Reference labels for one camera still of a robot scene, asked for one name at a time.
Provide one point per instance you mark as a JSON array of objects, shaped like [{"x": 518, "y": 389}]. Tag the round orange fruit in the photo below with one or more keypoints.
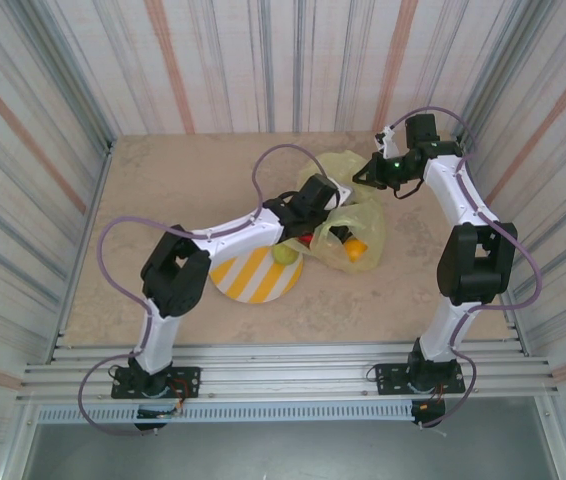
[{"x": 355, "y": 250}]

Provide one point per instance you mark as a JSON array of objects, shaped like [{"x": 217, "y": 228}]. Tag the yellow translucent plastic bag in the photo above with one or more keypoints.
[{"x": 368, "y": 225}]

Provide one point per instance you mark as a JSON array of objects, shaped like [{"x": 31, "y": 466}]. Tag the red fruit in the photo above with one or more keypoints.
[{"x": 307, "y": 240}]

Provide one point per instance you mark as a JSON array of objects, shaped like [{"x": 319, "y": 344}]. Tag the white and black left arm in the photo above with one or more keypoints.
[{"x": 233, "y": 235}]

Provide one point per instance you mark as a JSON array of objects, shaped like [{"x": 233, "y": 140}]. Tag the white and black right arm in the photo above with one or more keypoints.
[{"x": 455, "y": 195}]

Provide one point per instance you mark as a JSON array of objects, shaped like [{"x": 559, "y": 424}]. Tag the green pear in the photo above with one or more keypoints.
[{"x": 285, "y": 254}]

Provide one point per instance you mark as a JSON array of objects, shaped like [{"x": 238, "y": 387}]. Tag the yellow and white striped plate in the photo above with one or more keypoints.
[{"x": 253, "y": 280}]

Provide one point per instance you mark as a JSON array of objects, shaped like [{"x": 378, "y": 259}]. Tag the black controller box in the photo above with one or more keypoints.
[
  {"x": 150, "y": 417},
  {"x": 428, "y": 412}
]

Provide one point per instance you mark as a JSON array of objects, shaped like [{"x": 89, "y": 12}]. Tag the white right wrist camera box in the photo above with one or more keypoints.
[{"x": 388, "y": 145}]

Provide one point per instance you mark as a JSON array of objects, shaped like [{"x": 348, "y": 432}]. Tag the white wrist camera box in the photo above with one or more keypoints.
[
  {"x": 388, "y": 145},
  {"x": 341, "y": 195}
]

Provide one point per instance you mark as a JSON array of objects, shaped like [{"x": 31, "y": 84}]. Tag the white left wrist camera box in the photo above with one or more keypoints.
[{"x": 341, "y": 195}]

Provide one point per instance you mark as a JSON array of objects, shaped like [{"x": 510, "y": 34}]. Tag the aluminium extrusion rail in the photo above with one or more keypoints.
[
  {"x": 288, "y": 372},
  {"x": 288, "y": 392},
  {"x": 288, "y": 352}
]

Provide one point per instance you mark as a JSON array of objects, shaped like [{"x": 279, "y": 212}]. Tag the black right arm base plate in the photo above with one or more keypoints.
[{"x": 388, "y": 380}]

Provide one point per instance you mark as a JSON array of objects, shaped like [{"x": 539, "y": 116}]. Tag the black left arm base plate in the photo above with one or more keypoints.
[{"x": 190, "y": 380}]

